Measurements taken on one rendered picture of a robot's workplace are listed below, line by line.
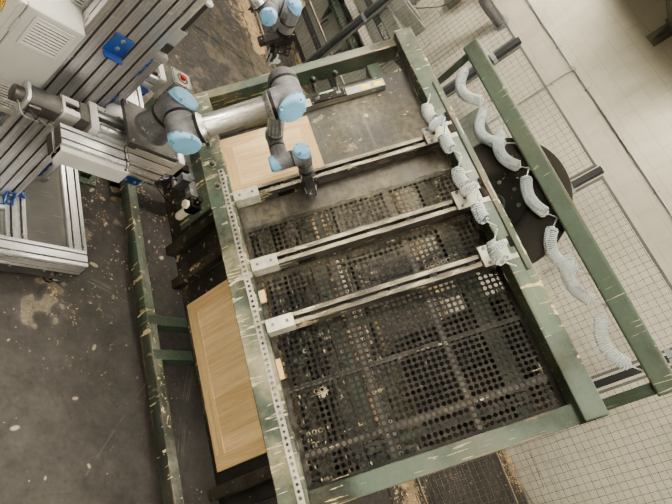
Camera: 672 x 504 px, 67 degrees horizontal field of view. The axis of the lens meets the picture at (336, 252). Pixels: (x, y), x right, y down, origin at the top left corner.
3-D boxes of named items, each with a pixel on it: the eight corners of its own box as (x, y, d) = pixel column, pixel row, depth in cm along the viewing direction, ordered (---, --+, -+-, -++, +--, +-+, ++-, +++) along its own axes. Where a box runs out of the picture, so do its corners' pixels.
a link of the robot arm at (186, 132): (170, 132, 202) (301, 90, 204) (176, 162, 196) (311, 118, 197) (157, 112, 191) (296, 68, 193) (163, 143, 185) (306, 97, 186)
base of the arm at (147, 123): (137, 137, 197) (153, 122, 193) (131, 108, 203) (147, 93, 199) (169, 151, 209) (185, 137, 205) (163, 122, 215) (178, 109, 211)
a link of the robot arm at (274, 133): (263, 53, 196) (259, 137, 238) (270, 74, 191) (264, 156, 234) (292, 50, 199) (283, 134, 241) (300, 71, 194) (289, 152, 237)
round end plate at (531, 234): (409, 182, 320) (528, 107, 286) (413, 185, 325) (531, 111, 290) (459, 296, 287) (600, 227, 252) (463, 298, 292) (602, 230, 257)
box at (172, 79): (149, 86, 272) (171, 65, 264) (168, 96, 281) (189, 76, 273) (153, 102, 267) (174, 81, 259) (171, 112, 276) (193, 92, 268)
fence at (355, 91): (217, 129, 280) (215, 125, 276) (382, 82, 285) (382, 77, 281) (219, 137, 278) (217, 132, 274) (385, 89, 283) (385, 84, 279)
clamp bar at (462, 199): (251, 262, 245) (239, 241, 223) (484, 192, 251) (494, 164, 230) (256, 281, 240) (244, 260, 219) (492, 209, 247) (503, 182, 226)
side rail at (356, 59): (212, 103, 295) (206, 90, 286) (392, 52, 302) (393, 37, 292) (214, 111, 293) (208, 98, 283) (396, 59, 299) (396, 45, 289)
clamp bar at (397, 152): (235, 195, 261) (222, 169, 239) (453, 131, 268) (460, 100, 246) (239, 212, 257) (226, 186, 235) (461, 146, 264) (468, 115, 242)
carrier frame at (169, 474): (107, 174, 322) (192, 96, 286) (258, 226, 432) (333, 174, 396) (156, 564, 230) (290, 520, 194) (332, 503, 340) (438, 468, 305)
